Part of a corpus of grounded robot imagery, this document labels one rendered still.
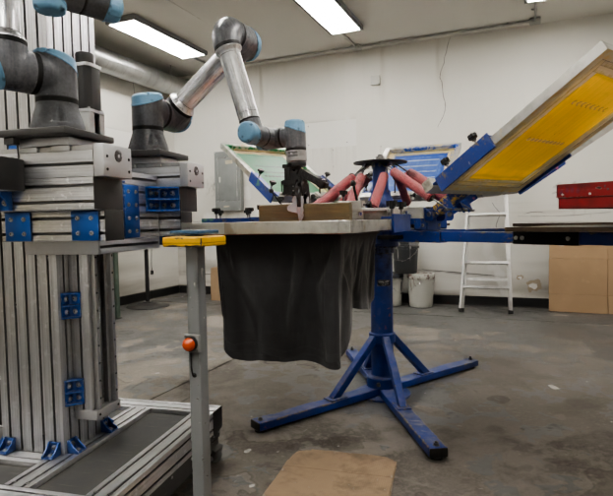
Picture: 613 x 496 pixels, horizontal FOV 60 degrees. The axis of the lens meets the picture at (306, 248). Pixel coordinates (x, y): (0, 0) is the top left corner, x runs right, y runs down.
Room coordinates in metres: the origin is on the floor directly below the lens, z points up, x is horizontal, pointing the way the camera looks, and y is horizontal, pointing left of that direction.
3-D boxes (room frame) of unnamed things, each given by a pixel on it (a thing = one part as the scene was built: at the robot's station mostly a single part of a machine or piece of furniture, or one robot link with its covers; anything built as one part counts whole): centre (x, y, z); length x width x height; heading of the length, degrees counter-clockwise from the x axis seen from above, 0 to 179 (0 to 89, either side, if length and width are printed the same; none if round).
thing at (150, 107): (2.05, 0.59, 1.42); 0.13 x 0.12 x 0.14; 155
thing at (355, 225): (1.98, -0.01, 0.97); 0.79 x 0.58 x 0.04; 157
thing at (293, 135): (1.93, 0.03, 1.30); 0.09 x 0.08 x 0.11; 65
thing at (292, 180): (1.93, 0.03, 1.14); 0.09 x 0.08 x 0.12; 67
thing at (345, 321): (1.85, -0.18, 0.74); 0.46 x 0.04 x 0.42; 157
